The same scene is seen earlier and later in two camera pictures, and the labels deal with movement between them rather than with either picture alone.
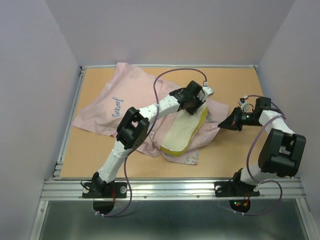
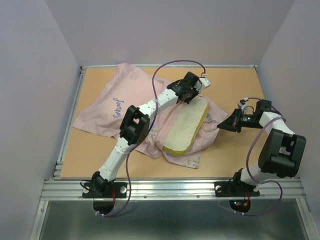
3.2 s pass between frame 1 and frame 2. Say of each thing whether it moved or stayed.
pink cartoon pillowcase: stayed
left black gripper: moved
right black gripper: stayed
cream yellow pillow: stayed
